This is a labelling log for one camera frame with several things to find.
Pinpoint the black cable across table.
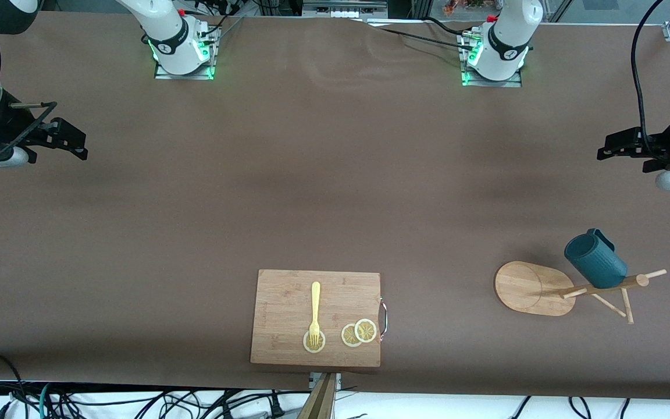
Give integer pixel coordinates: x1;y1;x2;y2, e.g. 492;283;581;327
363;16;475;52

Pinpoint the brown table cover mat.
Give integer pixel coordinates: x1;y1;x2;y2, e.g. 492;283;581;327
0;10;670;401

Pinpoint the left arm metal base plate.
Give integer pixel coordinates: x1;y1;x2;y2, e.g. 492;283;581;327
459;29;523;88

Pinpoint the bamboo cutting board with handle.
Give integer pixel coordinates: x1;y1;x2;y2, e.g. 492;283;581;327
250;269;389;368

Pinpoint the wooden post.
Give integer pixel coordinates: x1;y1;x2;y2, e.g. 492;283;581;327
297;372;337;419

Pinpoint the wooden mug rack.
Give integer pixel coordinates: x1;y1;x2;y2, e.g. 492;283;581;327
494;250;668;325

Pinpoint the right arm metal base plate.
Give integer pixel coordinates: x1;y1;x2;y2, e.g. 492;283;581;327
154;23;221;80

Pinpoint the teal mug with yellow interior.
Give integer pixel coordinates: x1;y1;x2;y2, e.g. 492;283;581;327
564;228;629;290

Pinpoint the yellow plastic fork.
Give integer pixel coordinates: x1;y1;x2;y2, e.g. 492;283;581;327
309;282;322;346

